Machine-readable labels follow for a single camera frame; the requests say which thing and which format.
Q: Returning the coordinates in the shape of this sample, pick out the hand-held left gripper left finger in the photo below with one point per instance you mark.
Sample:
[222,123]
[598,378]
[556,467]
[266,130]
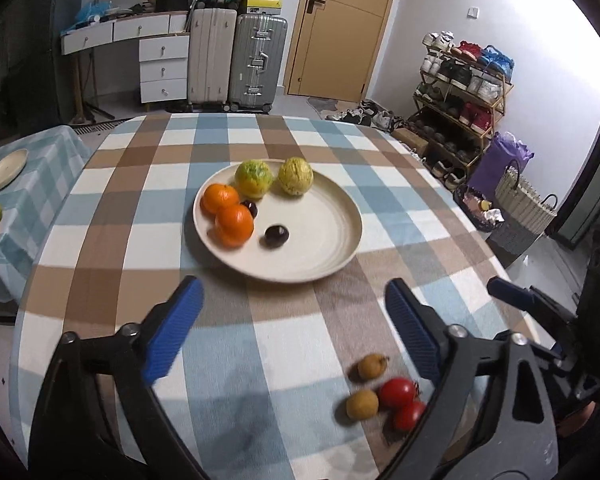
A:
[172,330]

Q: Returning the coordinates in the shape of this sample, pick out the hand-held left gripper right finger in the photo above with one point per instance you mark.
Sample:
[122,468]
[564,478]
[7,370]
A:
[412,327]

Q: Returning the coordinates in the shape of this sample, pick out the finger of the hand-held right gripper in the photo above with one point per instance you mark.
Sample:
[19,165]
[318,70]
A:
[505,291]
[550,355]

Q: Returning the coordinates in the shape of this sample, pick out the orange mandarin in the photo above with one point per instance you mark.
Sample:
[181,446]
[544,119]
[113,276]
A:
[235,226]
[220,200]

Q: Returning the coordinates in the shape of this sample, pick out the dark purple plum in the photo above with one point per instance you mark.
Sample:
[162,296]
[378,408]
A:
[250,208]
[276,236]

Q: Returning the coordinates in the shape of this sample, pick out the large beige plate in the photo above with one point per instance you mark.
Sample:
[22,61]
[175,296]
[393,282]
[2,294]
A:
[310,230]

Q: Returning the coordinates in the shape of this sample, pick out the green-yellow citrus fruit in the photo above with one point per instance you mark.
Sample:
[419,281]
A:
[254,179]

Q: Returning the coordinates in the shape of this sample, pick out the yellow bumpy citrus fruit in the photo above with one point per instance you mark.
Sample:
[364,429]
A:
[296,176]

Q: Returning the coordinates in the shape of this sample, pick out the grey fabric bin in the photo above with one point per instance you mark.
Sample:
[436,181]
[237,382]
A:
[512,242]

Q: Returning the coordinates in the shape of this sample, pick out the brown longan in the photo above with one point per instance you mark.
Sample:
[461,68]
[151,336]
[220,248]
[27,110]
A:
[372,366]
[362,404]

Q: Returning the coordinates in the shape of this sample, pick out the red cherry tomato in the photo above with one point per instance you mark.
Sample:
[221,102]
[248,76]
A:
[397,392]
[409,416]

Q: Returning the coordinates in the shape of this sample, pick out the dark round basket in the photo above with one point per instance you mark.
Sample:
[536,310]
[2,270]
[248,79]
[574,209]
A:
[472,215]

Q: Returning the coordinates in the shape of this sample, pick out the purple bag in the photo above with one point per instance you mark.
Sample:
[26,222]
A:
[497,165]

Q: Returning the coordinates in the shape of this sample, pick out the side table with checkered cloth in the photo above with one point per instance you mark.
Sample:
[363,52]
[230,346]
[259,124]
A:
[40,240]

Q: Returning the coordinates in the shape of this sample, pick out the brown cardboard box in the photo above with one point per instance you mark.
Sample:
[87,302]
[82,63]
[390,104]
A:
[409,141]

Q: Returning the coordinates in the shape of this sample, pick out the gold metal shoe rack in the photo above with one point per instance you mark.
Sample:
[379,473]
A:
[502,95]

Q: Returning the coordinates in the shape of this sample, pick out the pile of loose shoes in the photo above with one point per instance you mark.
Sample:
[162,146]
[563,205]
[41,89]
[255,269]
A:
[367,116]

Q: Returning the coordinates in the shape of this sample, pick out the small beige plate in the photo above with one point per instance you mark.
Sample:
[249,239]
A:
[6,170]

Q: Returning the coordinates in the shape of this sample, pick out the grey doormat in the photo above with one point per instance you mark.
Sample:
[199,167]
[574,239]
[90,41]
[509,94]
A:
[320,105]

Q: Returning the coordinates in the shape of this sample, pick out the white drawer cabinet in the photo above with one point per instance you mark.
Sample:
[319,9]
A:
[164,70]

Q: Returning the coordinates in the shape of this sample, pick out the beige suitcase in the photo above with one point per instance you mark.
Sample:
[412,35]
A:
[211,55]

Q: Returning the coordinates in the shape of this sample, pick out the silver suitcase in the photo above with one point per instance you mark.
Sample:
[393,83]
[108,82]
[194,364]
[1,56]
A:
[257,62]

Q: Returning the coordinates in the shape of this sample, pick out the wooden door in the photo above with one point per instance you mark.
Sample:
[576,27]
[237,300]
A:
[350,35]

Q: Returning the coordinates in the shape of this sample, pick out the white desk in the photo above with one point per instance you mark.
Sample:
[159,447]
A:
[125,30]

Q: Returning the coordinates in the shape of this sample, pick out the dark grey wardrobe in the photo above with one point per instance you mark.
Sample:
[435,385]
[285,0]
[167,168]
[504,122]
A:
[55,35]

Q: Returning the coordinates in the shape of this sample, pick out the blue plastic bag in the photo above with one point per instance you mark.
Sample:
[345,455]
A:
[92,11]

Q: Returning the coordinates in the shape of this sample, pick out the black box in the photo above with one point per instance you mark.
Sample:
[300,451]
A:
[172,1]

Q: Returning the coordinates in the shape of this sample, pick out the yellow and black shoebox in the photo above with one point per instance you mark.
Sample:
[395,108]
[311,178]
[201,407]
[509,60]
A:
[261,6]

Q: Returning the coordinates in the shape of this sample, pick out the dark door frame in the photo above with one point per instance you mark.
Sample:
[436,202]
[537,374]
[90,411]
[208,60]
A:
[587,185]

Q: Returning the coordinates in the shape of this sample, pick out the white light switch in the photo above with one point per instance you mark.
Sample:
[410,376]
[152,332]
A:
[473,12]

